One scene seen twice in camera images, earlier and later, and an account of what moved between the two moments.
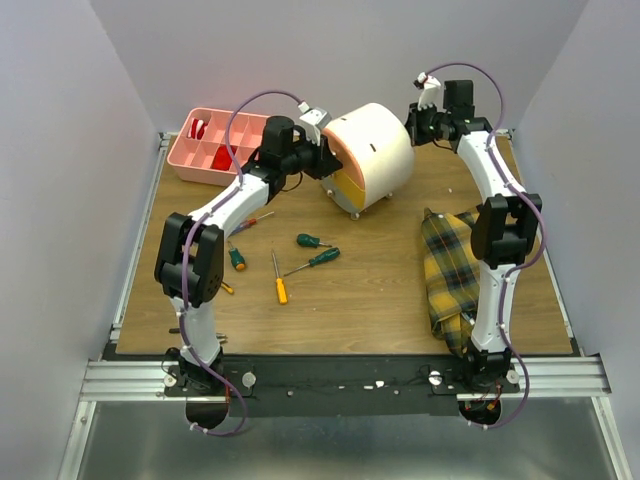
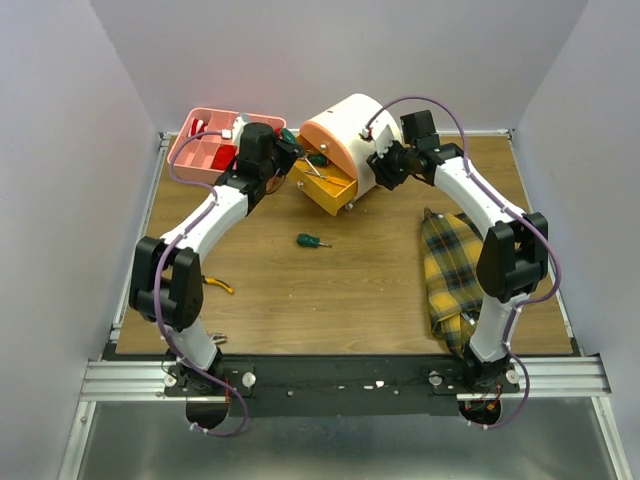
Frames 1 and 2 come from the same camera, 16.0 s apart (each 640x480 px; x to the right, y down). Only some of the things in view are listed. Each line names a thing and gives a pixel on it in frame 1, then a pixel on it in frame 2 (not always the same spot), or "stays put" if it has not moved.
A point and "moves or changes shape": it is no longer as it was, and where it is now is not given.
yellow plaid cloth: [452, 271] stays put
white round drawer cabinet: [376, 151] moves or changes shape
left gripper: [326, 163] → [290, 153]
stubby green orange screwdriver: [236, 258] moves or changes shape
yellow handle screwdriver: [281, 289] → [328, 178]
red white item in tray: [197, 130] stays put
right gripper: [413, 123] → [382, 168]
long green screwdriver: [330, 254] moves or changes shape
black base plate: [343, 386] stays put
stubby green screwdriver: [304, 239] stays put
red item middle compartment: [223, 157] stays put
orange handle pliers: [220, 336] stays put
